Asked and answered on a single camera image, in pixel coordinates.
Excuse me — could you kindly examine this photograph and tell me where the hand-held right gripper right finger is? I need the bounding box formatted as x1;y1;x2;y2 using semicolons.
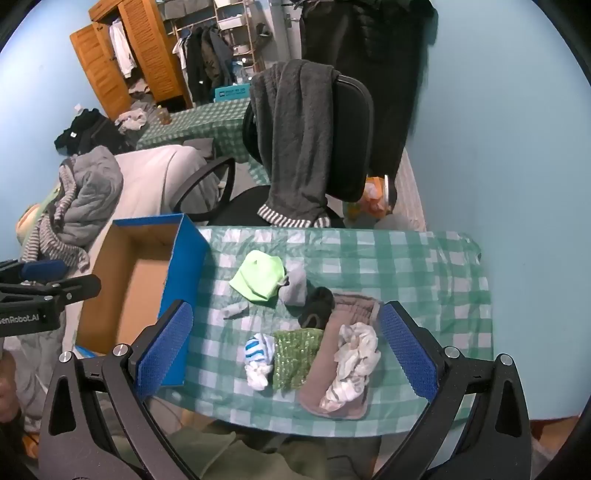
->
374;300;532;480

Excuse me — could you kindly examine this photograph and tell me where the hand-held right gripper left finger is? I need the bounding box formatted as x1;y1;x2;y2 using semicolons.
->
39;300;204;480

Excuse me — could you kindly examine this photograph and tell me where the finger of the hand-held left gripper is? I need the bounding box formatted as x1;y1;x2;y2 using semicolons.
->
0;259;68;283
0;274;102;306

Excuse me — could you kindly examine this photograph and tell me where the white cloth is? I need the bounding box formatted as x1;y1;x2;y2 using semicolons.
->
320;323;382;414

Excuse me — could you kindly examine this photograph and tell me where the blue cardboard box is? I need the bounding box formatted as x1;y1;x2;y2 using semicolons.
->
75;213;212;388

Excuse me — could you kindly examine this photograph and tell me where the taupe fleece garment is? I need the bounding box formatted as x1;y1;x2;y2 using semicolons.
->
298;293;384;421

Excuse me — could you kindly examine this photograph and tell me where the white blue striped sock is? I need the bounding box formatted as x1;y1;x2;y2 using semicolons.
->
244;333;277;392

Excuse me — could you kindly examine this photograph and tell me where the black sock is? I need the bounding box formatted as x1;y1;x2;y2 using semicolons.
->
298;286;336;329

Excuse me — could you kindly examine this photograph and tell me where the green sequined cloth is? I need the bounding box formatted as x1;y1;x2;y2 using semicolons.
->
271;328;324;391

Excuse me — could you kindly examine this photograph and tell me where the grey striped garment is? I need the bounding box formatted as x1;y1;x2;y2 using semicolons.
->
23;159;90;273

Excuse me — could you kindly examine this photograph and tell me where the grey quilted jacket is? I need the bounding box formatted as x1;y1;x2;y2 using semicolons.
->
60;147;124;252

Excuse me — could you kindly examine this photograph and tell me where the green checkered tablecloth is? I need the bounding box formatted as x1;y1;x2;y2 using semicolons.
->
139;225;494;437

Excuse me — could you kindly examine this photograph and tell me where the lime green cloth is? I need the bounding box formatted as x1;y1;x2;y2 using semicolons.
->
229;250;289;304

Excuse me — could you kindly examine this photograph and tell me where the light grey sock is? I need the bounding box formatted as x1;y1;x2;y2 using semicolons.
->
278;267;308;306

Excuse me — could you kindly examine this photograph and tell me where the white bedding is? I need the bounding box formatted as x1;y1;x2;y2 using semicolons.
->
113;144;220;222

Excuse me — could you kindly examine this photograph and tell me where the black bag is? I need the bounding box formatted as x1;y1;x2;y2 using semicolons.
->
54;108;134;155

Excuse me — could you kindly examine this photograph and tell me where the orange plastic bag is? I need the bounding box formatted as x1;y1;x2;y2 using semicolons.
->
346;175;398;220

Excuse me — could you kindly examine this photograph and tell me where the pile of light clothes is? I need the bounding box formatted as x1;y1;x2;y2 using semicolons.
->
115;102;153;131

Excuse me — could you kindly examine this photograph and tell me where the green checkered covered table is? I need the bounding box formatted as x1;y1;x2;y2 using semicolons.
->
136;99;259;162

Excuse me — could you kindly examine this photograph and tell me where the black office chair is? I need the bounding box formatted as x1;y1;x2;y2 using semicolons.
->
173;74;375;228

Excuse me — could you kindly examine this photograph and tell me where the white hanging shirt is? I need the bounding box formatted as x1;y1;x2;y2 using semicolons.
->
108;19;138;78

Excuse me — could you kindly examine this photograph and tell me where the dark grey towel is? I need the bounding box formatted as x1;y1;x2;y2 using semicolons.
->
249;60;340;228

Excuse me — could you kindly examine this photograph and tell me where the wooden louvered wardrobe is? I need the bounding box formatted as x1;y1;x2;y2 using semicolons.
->
69;0;194;120

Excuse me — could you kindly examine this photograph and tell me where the blue plastic basket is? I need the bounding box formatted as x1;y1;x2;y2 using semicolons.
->
215;84;252;103

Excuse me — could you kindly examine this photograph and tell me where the rack of dark jackets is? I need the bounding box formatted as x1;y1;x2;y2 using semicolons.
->
173;23;236;104

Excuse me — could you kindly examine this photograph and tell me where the black hanging coat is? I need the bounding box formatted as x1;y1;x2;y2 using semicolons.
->
300;0;437;181

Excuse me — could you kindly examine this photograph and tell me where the white shelf unit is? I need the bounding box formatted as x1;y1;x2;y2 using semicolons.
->
215;0;259;75

